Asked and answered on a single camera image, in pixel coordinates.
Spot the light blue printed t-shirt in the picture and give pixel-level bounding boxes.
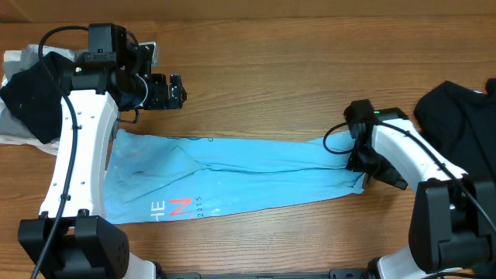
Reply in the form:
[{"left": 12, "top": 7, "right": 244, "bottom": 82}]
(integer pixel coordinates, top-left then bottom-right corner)
[{"left": 104, "top": 129, "right": 365, "bottom": 224}]

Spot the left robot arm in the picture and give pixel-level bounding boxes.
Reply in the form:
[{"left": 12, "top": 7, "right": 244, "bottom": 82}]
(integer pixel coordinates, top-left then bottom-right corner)
[{"left": 18, "top": 23, "right": 187, "bottom": 278}]

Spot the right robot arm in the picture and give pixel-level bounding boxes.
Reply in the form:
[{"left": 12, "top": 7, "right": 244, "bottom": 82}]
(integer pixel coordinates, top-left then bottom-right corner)
[{"left": 344, "top": 99, "right": 495, "bottom": 278}]

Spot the black t-shirt under blue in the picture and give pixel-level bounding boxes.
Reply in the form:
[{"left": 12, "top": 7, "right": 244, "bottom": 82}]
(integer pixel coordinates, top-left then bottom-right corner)
[{"left": 414, "top": 78, "right": 495, "bottom": 180}]

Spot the folded black shirt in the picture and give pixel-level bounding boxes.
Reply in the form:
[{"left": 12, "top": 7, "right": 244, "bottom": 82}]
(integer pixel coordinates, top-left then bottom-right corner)
[{"left": 1, "top": 52, "right": 74, "bottom": 144}]

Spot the folded grey shirt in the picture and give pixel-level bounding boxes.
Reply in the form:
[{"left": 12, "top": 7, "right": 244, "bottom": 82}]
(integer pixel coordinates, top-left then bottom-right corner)
[{"left": 1, "top": 44, "right": 62, "bottom": 143}]

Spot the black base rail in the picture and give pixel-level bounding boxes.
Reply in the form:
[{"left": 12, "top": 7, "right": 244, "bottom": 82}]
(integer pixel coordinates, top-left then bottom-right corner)
[{"left": 157, "top": 268, "right": 378, "bottom": 279}]

